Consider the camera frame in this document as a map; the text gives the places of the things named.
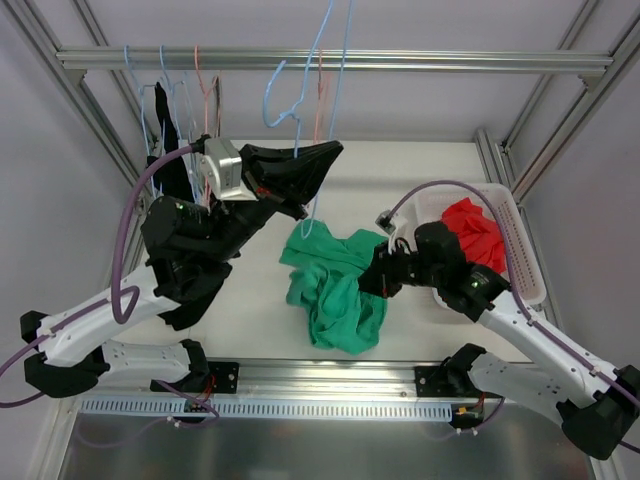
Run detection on grey tank top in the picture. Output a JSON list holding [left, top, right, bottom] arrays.
[[211, 75, 222, 137]]

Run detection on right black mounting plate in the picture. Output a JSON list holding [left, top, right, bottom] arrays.
[[413, 365, 474, 398]]

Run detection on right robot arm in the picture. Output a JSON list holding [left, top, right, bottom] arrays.
[[358, 222, 639, 460]]

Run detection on white slotted cable duct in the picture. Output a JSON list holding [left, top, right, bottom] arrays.
[[79, 395, 453, 423]]

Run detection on blue hanger under black top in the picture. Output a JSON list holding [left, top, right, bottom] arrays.
[[123, 45, 157, 167]]

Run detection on red tank top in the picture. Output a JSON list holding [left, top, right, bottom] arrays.
[[441, 198, 507, 274]]

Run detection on aluminium frame post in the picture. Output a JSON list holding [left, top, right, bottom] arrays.
[[474, 0, 640, 206], [1, 1, 140, 185]]

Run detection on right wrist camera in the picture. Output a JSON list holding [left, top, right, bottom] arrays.
[[376, 210, 415, 254]]

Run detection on pink plastic hanger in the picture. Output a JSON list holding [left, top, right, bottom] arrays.
[[312, 50, 332, 144]]

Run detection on left aluminium frame post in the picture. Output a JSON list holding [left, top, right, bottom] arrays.
[[1, 1, 140, 185]]

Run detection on blue hanger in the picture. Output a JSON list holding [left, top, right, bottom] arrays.
[[262, 0, 355, 237], [159, 45, 201, 203], [123, 45, 157, 167]]

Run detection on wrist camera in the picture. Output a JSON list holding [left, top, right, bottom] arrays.
[[376, 210, 415, 254], [192, 135, 257, 207]]

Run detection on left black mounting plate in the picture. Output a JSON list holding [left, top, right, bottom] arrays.
[[165, 357, 240, 394]]

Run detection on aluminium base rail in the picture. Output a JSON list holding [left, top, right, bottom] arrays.
[[57, 357, 551, 399]]

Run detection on pink hanger under grey top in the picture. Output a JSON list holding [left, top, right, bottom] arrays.
[[193, 43, 221, 201]]

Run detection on green tank top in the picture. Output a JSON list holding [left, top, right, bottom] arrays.
[[279, 220, 387, 355]]

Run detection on right aluminium frame post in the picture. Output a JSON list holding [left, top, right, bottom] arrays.
[[474, 0, 640, 206]]

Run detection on aluminium hanging rail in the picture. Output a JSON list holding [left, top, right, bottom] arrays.
[[56, 46, 613, 77]]

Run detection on black mounting plate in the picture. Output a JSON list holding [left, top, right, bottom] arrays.
[[413, 365, 474, 398], [165, 357, 240, 394]]

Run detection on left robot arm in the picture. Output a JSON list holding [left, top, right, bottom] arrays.
[[20, 136, 343, 398]]

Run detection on blue hanger under white top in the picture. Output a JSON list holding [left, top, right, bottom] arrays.
[[159, 45, 201, 203]]

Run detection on black tank top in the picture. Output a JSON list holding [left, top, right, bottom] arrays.
[[146, 82, 234, 331]]

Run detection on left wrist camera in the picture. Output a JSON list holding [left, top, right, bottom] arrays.
[[192, 135, 257, 207]]

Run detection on white plastic basket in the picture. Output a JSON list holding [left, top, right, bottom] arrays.
[[409, 183, 547, 305]]

